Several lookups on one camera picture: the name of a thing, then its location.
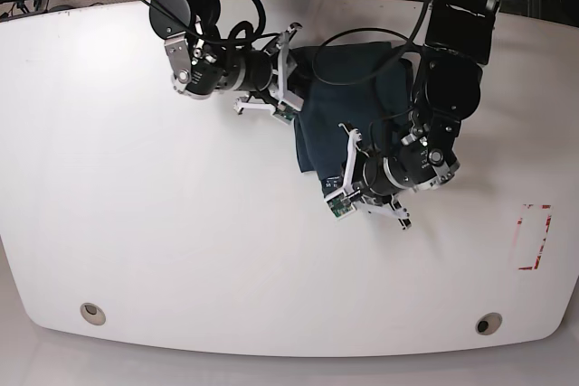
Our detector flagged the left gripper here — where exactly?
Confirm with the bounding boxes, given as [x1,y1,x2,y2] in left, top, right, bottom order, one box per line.
[339,123,460,229]

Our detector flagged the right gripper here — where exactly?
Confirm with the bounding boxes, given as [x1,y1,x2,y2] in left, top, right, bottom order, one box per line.
[164,23,303,116]

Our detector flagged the dark teal T-shirt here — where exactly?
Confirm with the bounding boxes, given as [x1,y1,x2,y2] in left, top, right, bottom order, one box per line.
[289,42,413,195]

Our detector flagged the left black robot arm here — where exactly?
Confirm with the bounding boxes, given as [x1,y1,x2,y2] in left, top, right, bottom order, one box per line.
[325,0,501,229]

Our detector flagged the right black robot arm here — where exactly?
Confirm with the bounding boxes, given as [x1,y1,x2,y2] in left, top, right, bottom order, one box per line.
[147,0,304,124]

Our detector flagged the red tape rectangle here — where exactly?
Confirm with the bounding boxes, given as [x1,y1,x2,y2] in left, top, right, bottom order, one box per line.
[512,204,554,271]

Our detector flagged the right table grommet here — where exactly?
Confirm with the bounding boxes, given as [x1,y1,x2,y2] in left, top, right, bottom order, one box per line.
[475,312,503,336]

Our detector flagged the table grommet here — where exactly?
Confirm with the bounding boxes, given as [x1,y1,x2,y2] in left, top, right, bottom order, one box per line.
[80,303,106,326]
[475,312,503,336]

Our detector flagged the left table grommet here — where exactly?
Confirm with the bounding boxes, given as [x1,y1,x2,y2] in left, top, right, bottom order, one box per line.
[80,303,106,326]

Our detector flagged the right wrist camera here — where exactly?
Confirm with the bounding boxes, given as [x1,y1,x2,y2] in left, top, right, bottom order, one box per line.
[271,100,303,125]

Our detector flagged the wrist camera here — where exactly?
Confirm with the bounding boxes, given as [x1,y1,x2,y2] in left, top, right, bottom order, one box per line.
[325,190,356,220]
[271,100,303,125]

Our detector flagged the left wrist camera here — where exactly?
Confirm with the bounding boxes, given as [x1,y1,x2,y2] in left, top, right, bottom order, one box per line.
[325,190,356,220]

